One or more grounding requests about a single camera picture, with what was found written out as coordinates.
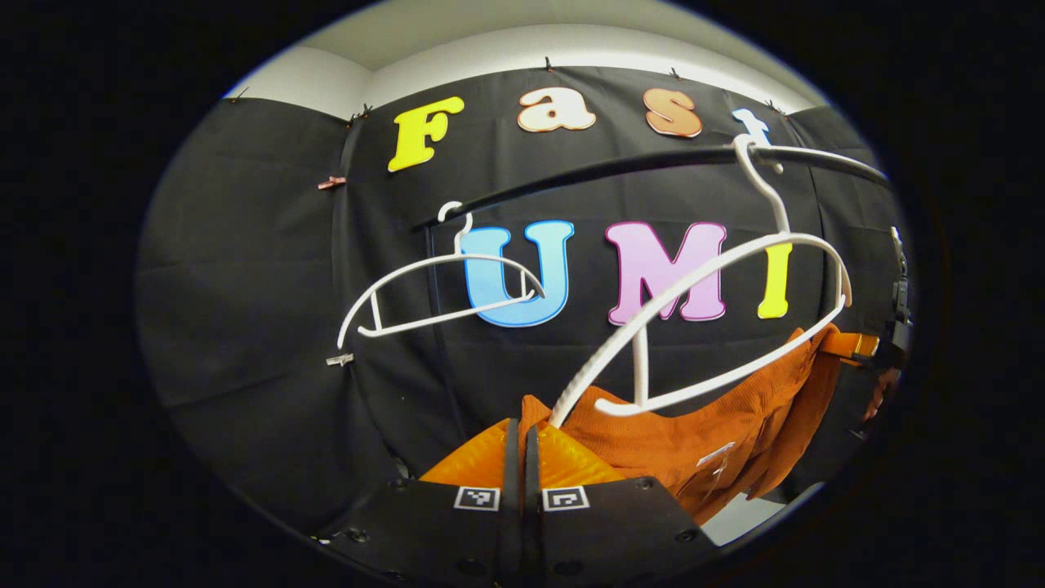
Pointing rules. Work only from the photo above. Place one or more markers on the copper metal clip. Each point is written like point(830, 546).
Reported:
point(331, 182)

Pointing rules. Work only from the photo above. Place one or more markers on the white plastic clothes hanger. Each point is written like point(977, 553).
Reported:
point(424, 320)
point(645, 376)

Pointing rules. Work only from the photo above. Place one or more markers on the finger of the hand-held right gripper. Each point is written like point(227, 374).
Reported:
point(849, 345)

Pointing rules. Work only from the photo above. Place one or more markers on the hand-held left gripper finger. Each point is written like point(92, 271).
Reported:
point(532, 523)
point(513, 523)

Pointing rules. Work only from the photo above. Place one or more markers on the silver metal clip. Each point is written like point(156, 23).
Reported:
point(339, 358)

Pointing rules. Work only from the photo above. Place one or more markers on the black metal garment rack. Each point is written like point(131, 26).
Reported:
point(620, 166)

